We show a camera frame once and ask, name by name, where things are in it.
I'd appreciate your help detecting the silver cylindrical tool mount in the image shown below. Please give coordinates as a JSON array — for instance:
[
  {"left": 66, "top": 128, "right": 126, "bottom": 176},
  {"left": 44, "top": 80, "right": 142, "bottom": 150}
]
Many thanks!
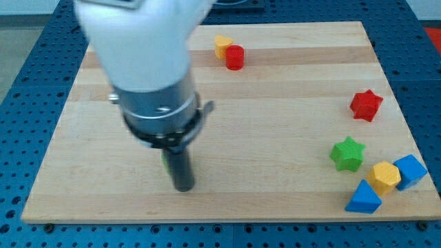
[{"left": 109, "top": 70, "right": 214, "bottom": 153}]

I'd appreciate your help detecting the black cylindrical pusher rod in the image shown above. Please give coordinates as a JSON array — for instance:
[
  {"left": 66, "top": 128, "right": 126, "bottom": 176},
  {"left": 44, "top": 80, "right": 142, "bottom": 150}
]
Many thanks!
[{"left": 162, "top": 149, "right": 195, "bottom": 192}]

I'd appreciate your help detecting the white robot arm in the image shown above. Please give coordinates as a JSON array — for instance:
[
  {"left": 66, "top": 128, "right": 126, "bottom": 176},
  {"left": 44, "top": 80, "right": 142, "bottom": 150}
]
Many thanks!
[{"left": 74, "top": 0, "right": 214, "bottom": 192}]

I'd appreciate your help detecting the red cylinder block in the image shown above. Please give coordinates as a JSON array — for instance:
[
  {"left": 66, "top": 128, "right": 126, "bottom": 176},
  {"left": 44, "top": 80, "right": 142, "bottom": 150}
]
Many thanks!
[{"left": 225, "top": 45, "right": 245, "bottom": 70}]

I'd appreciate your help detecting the yellow heart block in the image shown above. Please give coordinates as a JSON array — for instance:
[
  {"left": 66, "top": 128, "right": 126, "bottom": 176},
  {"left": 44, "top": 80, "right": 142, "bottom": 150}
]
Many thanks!
[{"left": 214, "top": 35, "right": 234, "bottom": 59}]

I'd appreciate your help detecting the wooden board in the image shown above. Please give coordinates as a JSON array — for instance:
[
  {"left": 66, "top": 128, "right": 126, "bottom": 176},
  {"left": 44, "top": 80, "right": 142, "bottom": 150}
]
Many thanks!
[{"left": 21, "top": 21, "right": 440, "bottom": 224}]

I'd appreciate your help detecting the green star block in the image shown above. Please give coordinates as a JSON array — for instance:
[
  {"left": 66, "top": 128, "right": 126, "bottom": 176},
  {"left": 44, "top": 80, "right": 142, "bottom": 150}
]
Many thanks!
[{"left": 329, "top": 136, "right": 366, "bottom": 172}]

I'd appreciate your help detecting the blue triangle block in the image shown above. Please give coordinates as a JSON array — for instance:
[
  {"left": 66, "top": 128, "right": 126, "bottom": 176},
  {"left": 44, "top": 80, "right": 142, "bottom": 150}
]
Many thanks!
[{"left": 345, "top": 179, "right": 382, "bottom": 214}]

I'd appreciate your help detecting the red star block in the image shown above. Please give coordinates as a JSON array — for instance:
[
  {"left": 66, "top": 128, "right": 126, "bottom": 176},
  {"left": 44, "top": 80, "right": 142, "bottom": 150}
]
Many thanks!
[{"left": 349, "top": 90, "right": 383, "bottom": 122}]

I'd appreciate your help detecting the yellow hexagon block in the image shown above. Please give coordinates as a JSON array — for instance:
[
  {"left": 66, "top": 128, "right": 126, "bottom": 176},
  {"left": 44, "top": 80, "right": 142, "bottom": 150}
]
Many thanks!
[{"left": 366, "top": 161, "right": 401, "bottom": 196}]

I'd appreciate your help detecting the blue cube block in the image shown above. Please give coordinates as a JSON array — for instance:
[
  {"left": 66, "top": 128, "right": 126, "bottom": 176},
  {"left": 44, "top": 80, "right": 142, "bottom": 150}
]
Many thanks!
[{"left": 393, "top": 154, "right": 428, "bottom": 191}]

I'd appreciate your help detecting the red object at edge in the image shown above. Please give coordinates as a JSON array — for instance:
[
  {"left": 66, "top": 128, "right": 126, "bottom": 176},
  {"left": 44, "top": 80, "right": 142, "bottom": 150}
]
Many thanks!
[{"left": 424, "top": 28, "right": 441, "bottom": 53}]

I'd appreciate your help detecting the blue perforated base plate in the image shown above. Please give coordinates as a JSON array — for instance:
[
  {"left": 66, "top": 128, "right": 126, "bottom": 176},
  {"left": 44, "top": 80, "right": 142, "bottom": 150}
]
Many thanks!
[{"left": 1, "top": 0, "right": 440, "bottom": 247}]

